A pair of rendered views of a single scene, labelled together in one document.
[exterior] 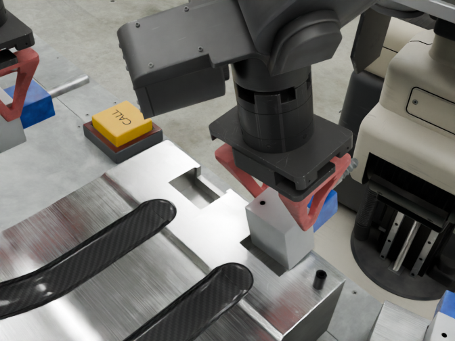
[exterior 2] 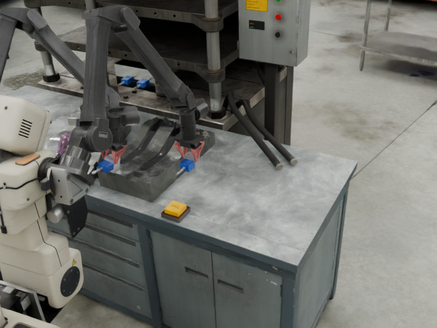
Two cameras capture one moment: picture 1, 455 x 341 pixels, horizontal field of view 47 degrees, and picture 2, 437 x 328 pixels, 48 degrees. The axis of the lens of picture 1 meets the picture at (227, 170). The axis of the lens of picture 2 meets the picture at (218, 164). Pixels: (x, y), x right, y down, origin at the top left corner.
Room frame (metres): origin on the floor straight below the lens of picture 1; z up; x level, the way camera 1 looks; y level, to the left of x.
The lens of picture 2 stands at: (2.02, 0.00, 1.94)
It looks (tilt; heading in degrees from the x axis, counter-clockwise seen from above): 32 degrees down; 168
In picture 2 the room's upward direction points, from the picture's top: 3 degrees counter-clockwise
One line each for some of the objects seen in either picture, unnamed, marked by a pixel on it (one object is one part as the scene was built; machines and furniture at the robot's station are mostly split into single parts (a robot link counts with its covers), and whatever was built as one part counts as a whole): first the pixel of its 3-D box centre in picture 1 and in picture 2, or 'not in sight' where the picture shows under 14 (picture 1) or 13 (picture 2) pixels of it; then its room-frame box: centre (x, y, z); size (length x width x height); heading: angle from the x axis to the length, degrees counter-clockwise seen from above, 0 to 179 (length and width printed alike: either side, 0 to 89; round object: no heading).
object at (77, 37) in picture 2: not in sight; (162, 47); (-0.85, 0.33, 0.96); 1.29 x 0.83 x 0.18; 47
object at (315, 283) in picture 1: (319, 279); not in sight; (0.28, -0.09, 0.90); 0.01 x 0.01 x 0.02
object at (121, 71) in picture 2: not in sight; (160, 66); (-0.76, 0.29, 0.87); 0.50 x 0.27 x 0.17; 137
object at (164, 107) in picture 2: not in sight; (163, 78); (-0.86, 0.31, 0.76); 1.30 x 0.84 x 0.07; 47
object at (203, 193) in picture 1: (199, 197); (136, 179); (0.39, 0.03, 0.87); 0.05 x 0.05 x 0.04; 47
